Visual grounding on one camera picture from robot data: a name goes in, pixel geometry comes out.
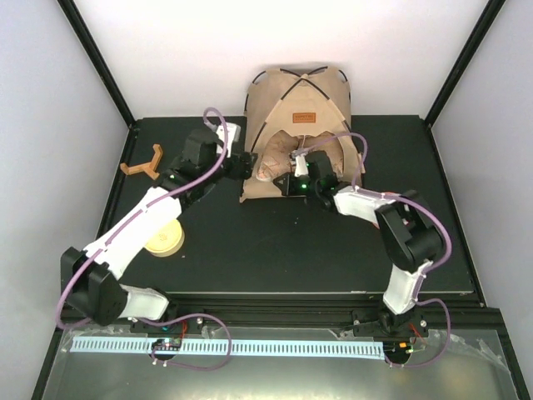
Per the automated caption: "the floral beige cushion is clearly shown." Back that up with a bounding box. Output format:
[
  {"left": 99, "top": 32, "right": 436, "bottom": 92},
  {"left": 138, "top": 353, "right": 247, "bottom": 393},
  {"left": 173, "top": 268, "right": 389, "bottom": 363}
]
[{"left": 256, "top": 131, "right": 343, "bottom": 182}]

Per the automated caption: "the beige fabric pet tent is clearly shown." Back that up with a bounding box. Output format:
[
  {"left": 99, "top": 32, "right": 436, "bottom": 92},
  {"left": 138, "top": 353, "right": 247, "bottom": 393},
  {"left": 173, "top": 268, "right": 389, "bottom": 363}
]
[{"left": 241, "top": 67, "right": 365, "bottom": 201}]

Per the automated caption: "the wooden bowl stand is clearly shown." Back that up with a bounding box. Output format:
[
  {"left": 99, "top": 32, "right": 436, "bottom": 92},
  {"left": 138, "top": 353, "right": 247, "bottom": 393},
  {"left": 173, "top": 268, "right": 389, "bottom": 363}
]
[{"left": 119, "top": 143, "right": 163, "bottom": 181}]

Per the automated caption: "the yellow pet bowl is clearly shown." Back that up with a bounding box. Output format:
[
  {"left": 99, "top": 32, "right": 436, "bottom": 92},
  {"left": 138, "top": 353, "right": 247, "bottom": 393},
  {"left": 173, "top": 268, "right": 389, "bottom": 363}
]
[{"left": 144, "top": 219, "right": 185, "bottom": 258}]

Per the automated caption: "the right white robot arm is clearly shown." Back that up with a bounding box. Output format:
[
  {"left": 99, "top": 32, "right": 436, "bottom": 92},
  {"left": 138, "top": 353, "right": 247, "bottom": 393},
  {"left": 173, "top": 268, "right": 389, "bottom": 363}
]
[{"left": 273, "top": 151, "right": 452, "bottom": 336}]

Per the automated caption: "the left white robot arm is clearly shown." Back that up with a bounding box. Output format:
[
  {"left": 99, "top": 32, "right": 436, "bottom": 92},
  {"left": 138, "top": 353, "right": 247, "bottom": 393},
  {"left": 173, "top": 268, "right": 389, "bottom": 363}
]
[{"left": 56, "top": 123, "right": 257, "bottom": 333}]

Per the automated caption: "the small green circuit board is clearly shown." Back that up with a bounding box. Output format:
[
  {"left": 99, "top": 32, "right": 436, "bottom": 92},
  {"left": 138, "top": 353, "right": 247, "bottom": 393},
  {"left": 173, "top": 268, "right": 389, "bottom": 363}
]
[{"left": 152, "top": 337, "right": 182, "bottom": 352}]

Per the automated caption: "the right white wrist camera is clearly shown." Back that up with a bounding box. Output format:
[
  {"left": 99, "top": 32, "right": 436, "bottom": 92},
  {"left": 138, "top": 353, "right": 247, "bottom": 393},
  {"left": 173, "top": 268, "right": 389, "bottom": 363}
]
[{"left": 290, "top": 150, "right": 309, "bottom": 178}]

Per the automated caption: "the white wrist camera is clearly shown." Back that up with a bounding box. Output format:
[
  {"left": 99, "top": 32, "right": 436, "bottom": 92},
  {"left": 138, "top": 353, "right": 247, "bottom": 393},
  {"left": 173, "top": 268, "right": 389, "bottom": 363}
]
[
  {"left": 290, "top": 150, "right": 309, "bottom": 178},
  {"left": 216, "top": 122, "right": 241, "bottom": 158}
]

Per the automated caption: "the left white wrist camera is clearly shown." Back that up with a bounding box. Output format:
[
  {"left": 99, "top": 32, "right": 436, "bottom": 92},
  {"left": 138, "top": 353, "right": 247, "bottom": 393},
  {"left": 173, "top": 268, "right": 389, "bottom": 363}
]
[{"left": 216, "top": 122, "right": 241, "bottom": 158}]

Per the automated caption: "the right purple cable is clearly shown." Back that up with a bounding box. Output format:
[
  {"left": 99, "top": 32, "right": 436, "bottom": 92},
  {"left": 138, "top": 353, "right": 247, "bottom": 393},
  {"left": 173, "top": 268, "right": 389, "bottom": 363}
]
[{"left": 297, "top": 132, "right": 454, "bottom": 305}]

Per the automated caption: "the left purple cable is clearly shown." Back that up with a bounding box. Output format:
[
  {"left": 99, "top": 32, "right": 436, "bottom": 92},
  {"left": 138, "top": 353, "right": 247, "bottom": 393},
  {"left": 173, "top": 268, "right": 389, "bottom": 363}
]
[{"left": 55, "top": 107, "right": 232, "bottom": 330}]

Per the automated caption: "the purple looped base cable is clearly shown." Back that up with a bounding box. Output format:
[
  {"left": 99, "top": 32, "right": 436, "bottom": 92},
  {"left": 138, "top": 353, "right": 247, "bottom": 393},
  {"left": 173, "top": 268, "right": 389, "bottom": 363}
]
[{"left": 132, "top": 312, "right": 232, "bottom": 371}]

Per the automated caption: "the light blue slotted cable duct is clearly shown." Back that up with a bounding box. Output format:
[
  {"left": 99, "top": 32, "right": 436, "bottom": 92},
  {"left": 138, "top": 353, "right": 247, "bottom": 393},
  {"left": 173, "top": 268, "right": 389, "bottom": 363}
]
[{"left": 70, "top": 337, "right": 385, "bottom": 361}]

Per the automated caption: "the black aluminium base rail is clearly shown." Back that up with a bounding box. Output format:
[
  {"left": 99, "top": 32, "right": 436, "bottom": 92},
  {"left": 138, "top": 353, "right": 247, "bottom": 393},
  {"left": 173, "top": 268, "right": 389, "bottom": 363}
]
[{"left": 62, "top": 291, "right": 501, "bottom": 338}]

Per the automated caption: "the left black frame post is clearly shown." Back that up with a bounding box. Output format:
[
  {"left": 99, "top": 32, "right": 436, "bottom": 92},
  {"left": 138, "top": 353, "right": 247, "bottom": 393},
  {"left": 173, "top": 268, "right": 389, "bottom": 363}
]
[{"left": 57, "top": 0, "right": 136, "bottom": 128}]

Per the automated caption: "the black frame post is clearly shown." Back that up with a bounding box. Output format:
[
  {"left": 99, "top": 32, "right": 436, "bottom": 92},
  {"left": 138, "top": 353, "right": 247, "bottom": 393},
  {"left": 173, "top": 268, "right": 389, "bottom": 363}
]
[
  {"left": 425, "top": 0, "right": 506, "bottom": 128},
  {"left": 57, "top": 0, "right": 136, "bottom": 128}
]

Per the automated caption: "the right black frame post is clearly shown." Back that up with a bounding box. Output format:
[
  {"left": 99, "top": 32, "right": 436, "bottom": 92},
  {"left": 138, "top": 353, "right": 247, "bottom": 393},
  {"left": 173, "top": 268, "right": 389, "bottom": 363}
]
[{"left": 425, "top": 0, "right": 506, "bottom": 128}]

